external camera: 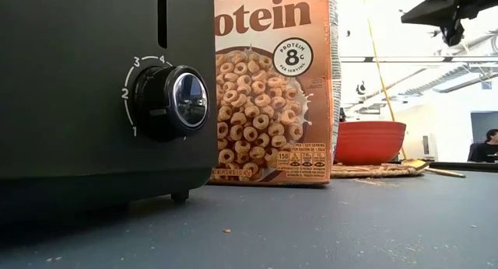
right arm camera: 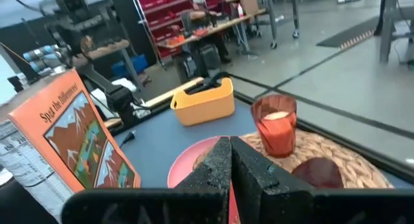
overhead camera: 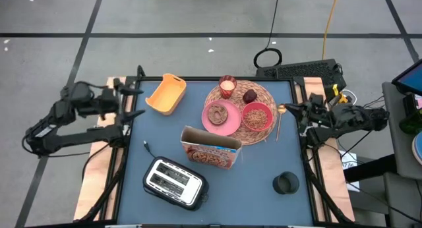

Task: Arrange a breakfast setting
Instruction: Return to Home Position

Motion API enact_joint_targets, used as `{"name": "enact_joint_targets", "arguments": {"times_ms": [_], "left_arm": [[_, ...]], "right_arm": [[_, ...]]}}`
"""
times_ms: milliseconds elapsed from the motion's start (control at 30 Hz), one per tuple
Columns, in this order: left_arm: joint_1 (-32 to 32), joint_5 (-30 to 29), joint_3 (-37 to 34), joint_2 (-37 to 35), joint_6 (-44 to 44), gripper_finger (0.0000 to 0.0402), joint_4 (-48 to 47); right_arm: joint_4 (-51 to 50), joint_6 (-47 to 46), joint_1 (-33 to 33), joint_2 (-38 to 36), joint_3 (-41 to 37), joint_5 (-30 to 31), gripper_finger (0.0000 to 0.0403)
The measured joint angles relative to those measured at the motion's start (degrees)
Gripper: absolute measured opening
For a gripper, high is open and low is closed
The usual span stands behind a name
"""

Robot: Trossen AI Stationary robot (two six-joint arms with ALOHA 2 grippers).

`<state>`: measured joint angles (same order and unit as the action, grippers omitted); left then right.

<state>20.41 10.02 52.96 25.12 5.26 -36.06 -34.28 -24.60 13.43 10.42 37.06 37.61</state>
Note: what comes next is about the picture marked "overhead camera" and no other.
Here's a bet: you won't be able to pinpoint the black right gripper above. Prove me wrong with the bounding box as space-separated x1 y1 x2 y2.
283 92 331 130

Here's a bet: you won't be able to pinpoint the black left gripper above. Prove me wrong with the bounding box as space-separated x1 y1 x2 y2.
98 76 146 126

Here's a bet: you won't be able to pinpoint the gold spoon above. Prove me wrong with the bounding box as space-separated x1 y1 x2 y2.
275 104 287 142

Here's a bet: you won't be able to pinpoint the dark red plum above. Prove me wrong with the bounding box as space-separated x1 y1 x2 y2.
243 88 258 104

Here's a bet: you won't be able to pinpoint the dark round cup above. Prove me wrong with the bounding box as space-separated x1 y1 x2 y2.
272 171 300 195

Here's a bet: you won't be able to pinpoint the brown bagel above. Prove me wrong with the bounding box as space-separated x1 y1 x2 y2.
207 103 229 126

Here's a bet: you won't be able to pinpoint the black and silver toaster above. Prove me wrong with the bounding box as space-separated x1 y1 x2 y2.
142 156 210 212

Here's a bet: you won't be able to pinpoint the protein cereal box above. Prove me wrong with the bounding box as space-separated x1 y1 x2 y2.
180 125 243 171

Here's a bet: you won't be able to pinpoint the orange plastic basket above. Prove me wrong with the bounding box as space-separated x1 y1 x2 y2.
144 72 187 116

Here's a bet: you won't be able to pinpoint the black computer case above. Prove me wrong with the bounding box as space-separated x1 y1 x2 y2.
256 59 347 102

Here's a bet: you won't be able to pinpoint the round woven placemat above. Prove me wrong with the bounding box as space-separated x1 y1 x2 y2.
204 79 278 146

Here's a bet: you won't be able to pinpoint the cereal rings in bowl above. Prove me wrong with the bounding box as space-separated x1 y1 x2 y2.
245 108 268 130

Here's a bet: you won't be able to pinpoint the red bowl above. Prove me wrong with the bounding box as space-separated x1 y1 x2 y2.
241 101 274 132

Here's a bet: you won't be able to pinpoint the pink plate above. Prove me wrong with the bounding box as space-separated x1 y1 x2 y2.
201 99 242 136

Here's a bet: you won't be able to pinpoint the white paper sheet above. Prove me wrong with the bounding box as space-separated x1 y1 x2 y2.
339 150 361 192

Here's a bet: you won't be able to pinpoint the red glass of milk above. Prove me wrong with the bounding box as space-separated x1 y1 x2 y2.
218 75 237 100

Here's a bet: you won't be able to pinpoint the black desk leg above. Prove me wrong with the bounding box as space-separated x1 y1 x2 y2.
342 154 398 183

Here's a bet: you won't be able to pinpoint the grey side cabinet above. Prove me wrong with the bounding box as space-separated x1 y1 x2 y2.
382 82 422 180

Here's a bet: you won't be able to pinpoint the black tablet screen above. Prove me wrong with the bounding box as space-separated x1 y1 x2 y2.
391 59 422 97

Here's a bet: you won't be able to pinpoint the blue plate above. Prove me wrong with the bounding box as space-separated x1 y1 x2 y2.
411 131 422 165

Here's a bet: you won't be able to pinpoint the black toaster power cable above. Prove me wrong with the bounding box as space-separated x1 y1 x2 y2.
143 140 158 159

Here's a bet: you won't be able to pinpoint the white cable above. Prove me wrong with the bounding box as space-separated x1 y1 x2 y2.
341 88 358 107

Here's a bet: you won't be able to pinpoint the black coiled floor cable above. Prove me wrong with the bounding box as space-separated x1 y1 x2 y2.
253 0 283 69

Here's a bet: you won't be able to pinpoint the black table frame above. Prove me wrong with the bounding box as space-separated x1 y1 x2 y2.
75 65 355 226

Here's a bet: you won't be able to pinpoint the yellow floor cable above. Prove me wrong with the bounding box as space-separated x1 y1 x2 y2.
322 0 340 60

